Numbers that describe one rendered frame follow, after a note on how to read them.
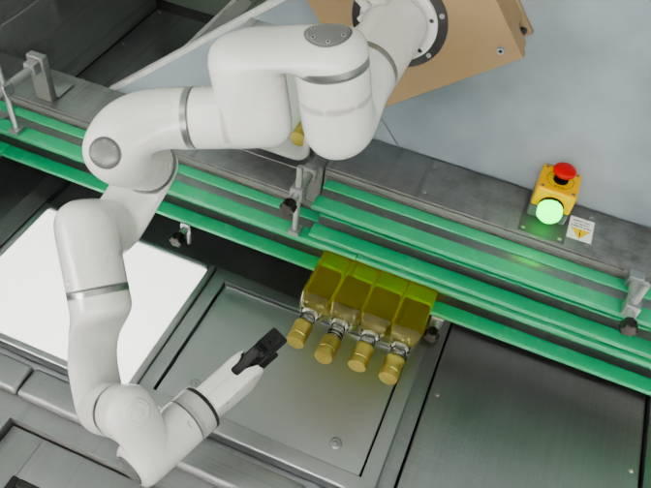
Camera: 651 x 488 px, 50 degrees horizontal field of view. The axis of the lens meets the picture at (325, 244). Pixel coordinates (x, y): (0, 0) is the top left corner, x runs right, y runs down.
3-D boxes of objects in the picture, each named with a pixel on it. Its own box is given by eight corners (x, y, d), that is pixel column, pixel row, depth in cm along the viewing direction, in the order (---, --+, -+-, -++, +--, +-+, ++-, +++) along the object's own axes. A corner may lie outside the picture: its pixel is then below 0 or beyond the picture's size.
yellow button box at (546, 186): (533, 189, 131) (525, 214, 126) (545, 159, 125) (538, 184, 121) (569, 200, 130) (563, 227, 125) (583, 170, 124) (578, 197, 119)
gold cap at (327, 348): (321, 345, 124) (312, 360, 121) (324, 330, 122) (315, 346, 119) (339, 351, 123) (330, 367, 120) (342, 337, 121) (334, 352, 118)
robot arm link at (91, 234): (167, 273, 90) (203, 268, 105) (136, 115, 91) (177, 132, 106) (52, 296, 93) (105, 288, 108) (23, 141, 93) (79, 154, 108)
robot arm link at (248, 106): (211, 124, 100) (184, 18, 89) (376, 120, 97) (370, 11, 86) (195, 164, 94) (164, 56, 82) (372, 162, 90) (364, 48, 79)
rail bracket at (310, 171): (302, 205, 138) (276, 248, 130) (308, 140, 126) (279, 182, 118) (316, 211, 138) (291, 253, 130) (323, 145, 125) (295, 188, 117)
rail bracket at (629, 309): (620, 274, 121) (612, 332, 112) (638, 246, 115) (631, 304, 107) (643, 282, 120) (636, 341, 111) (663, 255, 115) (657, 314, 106)
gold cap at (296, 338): (294, 326, 126) (285, 345, 124) (295, 315, 124) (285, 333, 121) (312, 333, 126) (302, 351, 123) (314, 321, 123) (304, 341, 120)
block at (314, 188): (316, 177, 142) (302, 199, 137) (320, 141, 135) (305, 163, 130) (332, 183, 141) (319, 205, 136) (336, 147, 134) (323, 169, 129)
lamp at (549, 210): (534, 211, 125) (531, 222, 123) (542, 193, 122) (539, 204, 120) (559, 219, 124) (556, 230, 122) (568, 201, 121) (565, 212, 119)
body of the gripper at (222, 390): (205, 442, 106) (256, 396, 113) (219, 419, 98) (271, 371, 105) (172, 407, 108) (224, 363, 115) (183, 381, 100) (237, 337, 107)
